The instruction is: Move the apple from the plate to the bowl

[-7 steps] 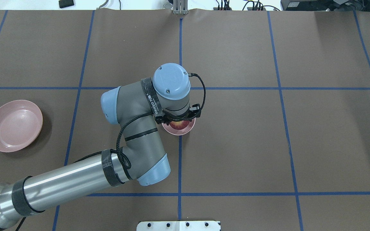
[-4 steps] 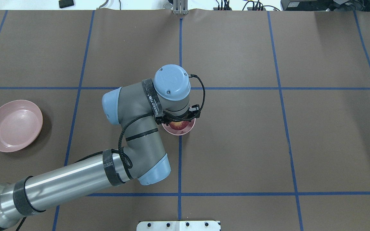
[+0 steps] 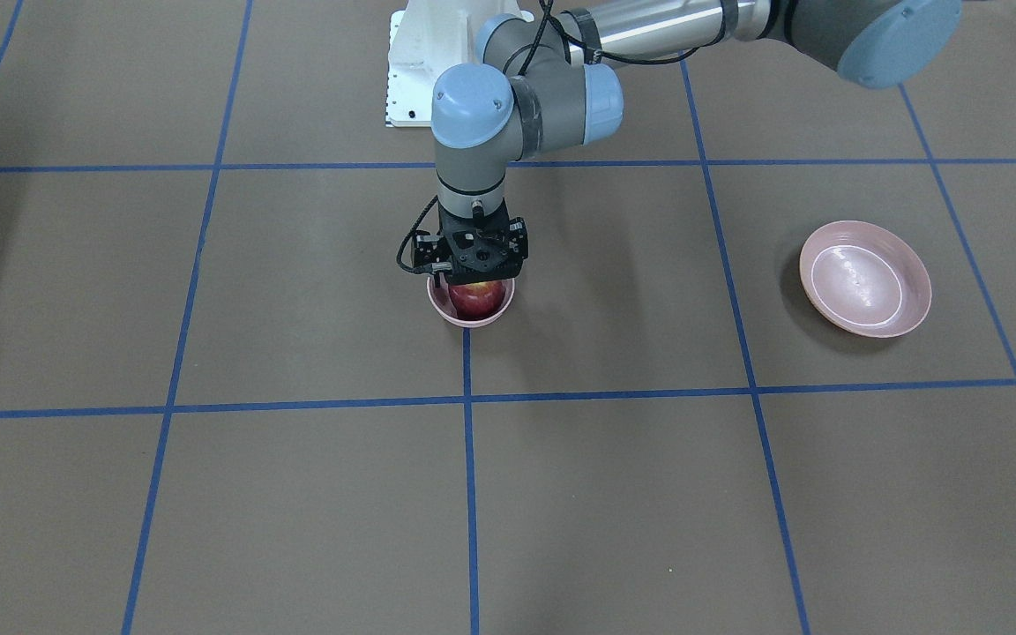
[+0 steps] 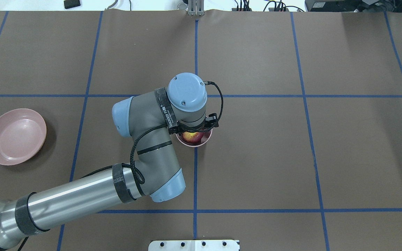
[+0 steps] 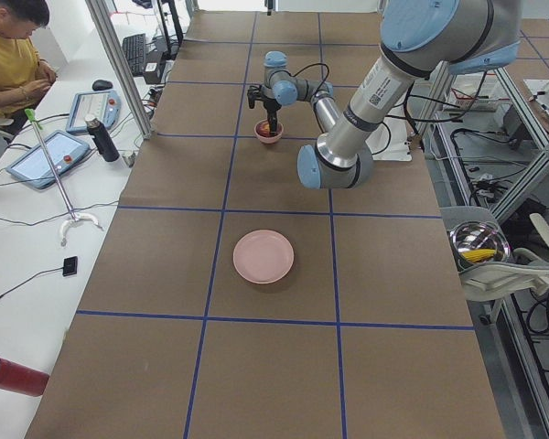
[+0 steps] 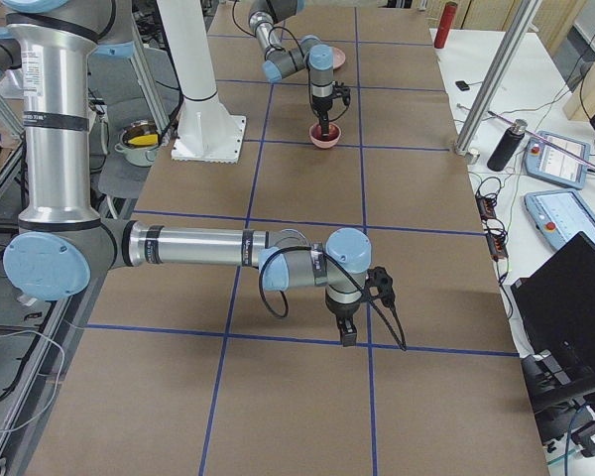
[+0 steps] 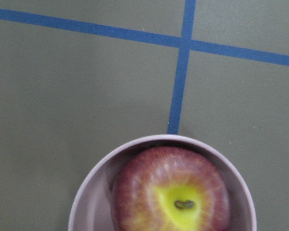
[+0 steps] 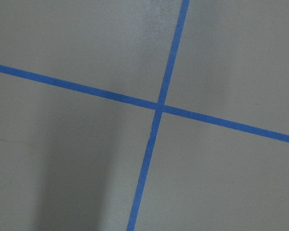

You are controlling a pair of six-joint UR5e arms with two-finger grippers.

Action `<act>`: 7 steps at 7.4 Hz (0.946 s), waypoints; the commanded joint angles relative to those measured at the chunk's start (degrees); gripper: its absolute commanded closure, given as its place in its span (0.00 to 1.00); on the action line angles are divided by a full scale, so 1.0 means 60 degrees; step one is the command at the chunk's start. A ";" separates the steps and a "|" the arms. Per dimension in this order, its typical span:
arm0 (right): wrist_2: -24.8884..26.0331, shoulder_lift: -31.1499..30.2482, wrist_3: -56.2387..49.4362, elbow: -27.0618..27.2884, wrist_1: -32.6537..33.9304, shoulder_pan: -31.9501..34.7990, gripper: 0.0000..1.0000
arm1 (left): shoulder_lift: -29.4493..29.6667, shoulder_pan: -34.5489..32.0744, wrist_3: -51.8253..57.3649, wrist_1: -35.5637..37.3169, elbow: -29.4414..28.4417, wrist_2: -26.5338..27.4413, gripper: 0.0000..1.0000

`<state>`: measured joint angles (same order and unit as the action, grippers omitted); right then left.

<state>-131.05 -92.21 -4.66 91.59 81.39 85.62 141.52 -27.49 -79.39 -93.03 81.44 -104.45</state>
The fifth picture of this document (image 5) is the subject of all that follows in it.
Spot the steel bowl with corn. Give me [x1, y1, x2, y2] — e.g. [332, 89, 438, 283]
[448, 221, 511, 270]

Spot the teach pendant tablet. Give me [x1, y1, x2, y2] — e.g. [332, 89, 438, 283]
[65, 90, 121, 135]
[6, 130, 91, 189]

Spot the black water bottle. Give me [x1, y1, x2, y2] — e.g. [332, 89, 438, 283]
[84, 113, 119, 162]

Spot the red cylinder tube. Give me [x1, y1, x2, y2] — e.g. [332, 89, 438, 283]
[0, 358, 49, 397]

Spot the reacher grabber stick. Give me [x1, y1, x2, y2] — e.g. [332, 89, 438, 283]
[24, 108, 103, 247]

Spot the upper teach pendant tablet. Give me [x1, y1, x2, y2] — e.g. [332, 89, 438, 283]
[65, 90, 121, 135]

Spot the person in yellow shirt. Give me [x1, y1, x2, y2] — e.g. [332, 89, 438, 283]
[0, 1, 57, 118]

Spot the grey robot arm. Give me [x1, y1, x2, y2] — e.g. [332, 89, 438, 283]
[257, 50, 333, 136]
[297, 1, 523, 188]

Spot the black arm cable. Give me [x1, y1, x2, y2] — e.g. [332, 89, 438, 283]
[290, 62, 335, 92]

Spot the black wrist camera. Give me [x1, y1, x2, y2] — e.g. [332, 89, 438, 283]
[246, 85, 264, 109]

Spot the lower teach pendant tablet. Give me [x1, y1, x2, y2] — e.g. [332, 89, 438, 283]
[6, 130, 91, 189]

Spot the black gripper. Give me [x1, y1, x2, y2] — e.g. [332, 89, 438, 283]
[264, 97, 282, 135]

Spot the black keyboard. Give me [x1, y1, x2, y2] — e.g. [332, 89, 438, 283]
[122, 33, 146, 76]

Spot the red apple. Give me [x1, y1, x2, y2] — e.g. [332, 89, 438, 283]
[256, 121, 275, 137]

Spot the pink bowl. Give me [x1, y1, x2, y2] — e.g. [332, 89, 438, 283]
[253, 120, 284, 145]

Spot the aluminium frame post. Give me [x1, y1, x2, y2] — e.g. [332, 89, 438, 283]
[85, 0, 152, 140]

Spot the black computer mouse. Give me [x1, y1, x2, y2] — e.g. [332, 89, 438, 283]
[91, 80, 113, 91]

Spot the brown paper table cover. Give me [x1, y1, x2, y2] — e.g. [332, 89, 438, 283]
[27, 12, 504, 438]

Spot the small black pad with cable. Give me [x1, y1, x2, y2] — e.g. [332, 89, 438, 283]
[0, 256, 79, 300]

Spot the pink plate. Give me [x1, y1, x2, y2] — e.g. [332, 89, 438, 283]
[232, 230, 295, 284]

